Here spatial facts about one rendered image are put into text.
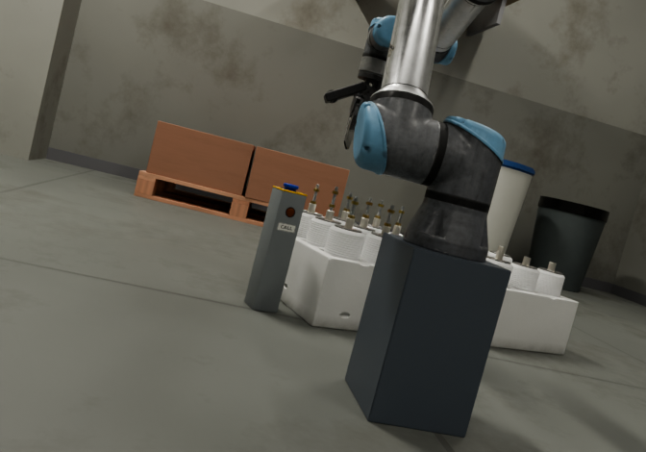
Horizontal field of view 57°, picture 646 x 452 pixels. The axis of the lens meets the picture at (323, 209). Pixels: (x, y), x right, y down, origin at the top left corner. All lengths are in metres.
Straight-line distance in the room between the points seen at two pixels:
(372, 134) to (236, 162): 2.32
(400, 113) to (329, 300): 0.64
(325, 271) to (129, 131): 2.96
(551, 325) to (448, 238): 1.06
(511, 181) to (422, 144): 2.83
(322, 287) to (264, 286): 0.15
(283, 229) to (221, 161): 1.82
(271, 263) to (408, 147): 0.62
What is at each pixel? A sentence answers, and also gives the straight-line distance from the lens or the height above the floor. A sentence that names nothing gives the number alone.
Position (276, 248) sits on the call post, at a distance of 1.50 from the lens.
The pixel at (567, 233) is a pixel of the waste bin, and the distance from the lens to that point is 4.39.
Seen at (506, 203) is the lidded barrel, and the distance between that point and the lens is 3.83.
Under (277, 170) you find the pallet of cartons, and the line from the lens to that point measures 3.26.
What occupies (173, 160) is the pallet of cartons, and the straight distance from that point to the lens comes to 3.31.
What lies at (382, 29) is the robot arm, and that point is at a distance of 1.56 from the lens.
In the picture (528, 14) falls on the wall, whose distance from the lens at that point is 4.96.
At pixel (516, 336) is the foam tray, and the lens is 1.94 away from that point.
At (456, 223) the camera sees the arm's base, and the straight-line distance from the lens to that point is 1.03.
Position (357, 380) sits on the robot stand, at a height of 0.03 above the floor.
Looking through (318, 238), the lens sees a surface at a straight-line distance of 1.63.
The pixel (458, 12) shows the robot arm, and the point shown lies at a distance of 1.41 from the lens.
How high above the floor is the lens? 0.38
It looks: 4 degrees down
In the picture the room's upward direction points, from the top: 14 degrees clockwise
